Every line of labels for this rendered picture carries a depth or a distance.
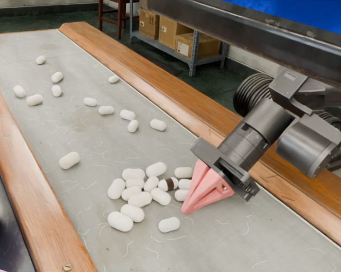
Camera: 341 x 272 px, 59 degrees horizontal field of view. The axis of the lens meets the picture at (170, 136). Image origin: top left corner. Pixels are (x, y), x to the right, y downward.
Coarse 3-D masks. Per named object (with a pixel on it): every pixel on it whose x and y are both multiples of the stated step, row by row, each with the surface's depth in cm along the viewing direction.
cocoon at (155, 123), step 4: (152, 120) 64; (156, 120) 63; (160, 120) 64; (152, 124) 63; (156, 124) 63; (160, 124) 63; (164, 124) 63; (156, 128) 64; (160, 128) 63; (164, 128) 63
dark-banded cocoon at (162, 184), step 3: (171, 177) 49; (162, 180) 48; (174, 180) 49; (177, 180) 49; (159, 183) 48; (162, 183) 48; (165, 183) 48; (174, 183) 49; (177, 183) 49; (159, 186) 48; (162, 186) 48; (165, 186) 48; (174, 186) 49; (162, 189) 48; (165, 189) 48
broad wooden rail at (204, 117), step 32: (64, 32) 114; (96, 32) 111; (128, 64) 87; (160, 96) 74; (192, 96) 73; (192, 128) 64; (224, 128) 62; (288, 192) 49; (320, 192) 48; (320, 224) 45
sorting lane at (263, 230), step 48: (0, 48) 97; (48, 48) 101; (48, 96) 73; (96, 96) 75; (48, 144) 57; (96, 144) 58; (144, 144) 60; (192, 144) 61; (96, 192) 48; (96, 240) 40; (144, 240) 41; (192, 240) 42; (240, 240) 42; (288, 240) 43
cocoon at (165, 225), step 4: (164, 220) 42; (168, 220) 42; (172, 220) 42; (176, 220) 42; (160, 224) 42; (164, 224) 41; (168, 224) 42; (172, 224) 42; (176, 224) 42; (160, 228) 42; (164, 228) 41; (168, 228) 42; (172, 228) 42; (176, 228) 42; (164, 232) 42
